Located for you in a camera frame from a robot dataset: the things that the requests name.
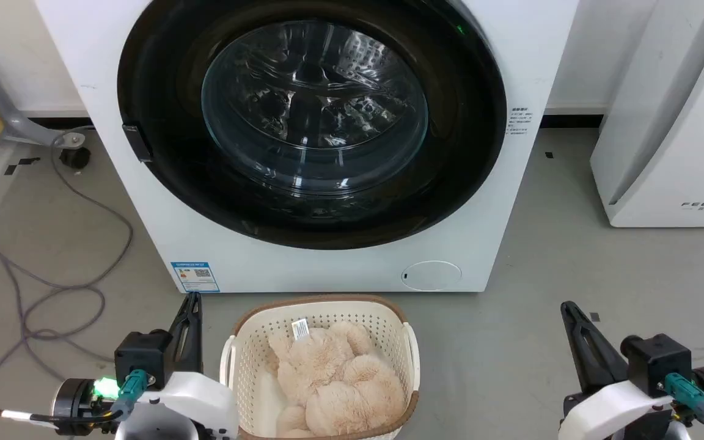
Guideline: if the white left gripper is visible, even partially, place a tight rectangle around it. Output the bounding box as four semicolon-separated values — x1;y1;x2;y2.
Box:
115;292;240;440

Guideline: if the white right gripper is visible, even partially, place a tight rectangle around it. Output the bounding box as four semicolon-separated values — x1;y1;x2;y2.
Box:
558;301;675;440

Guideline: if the white front-load washing machine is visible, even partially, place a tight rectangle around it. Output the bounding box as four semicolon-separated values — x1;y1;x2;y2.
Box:
34;0;580;294

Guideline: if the black round washer door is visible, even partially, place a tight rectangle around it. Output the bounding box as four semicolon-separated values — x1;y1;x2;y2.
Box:
117;0;507;250

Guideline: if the cream perforated laundry basket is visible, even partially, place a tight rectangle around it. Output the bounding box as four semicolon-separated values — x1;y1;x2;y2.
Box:
220;295;421;440

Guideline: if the blue energy label sticker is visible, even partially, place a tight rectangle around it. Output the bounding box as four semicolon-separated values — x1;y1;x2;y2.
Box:
170;262;221;294

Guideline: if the beige plush teddy bear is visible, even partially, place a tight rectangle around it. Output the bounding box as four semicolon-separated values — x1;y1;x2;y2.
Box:
266;321;406;439

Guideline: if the round white filter cover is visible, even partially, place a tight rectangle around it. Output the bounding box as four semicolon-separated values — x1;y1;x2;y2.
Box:
401;260;463;292

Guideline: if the white air purifier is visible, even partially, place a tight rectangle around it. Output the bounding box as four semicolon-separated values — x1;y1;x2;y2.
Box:
590;0;704;228

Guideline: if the black caster wheel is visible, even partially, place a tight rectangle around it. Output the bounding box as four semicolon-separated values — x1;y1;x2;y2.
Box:
59;147;91;171

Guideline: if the small text info sticker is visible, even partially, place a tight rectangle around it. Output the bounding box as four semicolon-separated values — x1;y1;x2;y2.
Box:
509;109;534;136

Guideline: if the grey metal stand leg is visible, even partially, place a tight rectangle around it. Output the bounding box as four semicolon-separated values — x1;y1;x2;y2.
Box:
0;63;86;149

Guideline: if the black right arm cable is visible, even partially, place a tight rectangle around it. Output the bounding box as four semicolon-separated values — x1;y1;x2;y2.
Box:
662;373;704;440

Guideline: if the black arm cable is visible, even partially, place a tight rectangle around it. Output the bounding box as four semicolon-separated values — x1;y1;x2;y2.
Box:
0;369;149;436
662;373;704;440

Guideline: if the grey floor cable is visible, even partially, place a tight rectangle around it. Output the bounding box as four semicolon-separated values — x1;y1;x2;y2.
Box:
0;125;134;422

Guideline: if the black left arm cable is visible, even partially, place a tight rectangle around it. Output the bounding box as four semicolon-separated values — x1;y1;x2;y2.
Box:
0;369;149;436

